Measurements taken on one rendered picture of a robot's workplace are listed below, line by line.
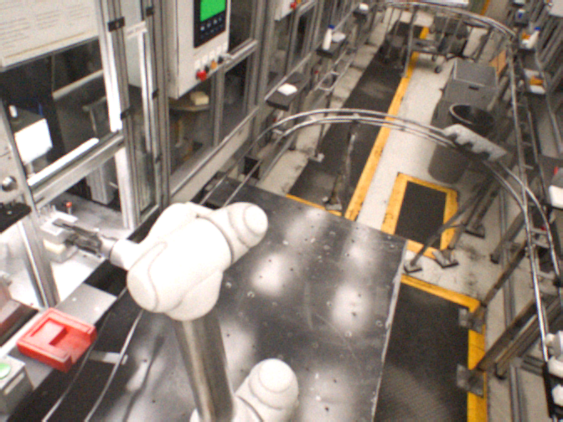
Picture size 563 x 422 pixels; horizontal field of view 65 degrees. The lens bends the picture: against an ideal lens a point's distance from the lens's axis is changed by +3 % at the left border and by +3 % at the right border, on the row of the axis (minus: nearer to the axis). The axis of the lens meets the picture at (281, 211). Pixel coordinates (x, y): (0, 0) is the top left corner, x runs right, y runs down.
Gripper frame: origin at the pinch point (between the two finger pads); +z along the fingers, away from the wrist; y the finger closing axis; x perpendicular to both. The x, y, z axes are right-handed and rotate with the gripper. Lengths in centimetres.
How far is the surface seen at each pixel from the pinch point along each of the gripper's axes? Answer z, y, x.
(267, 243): -56, -32, -60
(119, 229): -8.6, -9.4, -16.2
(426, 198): -140, -97, -243
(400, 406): -144, -97, -49
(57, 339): -22.9, -7.3, 30.9
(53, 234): -0.1, 1.8, 4.9
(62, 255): -2.8, -6.2, 5.7
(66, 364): -31.2, -5.7, 36.5
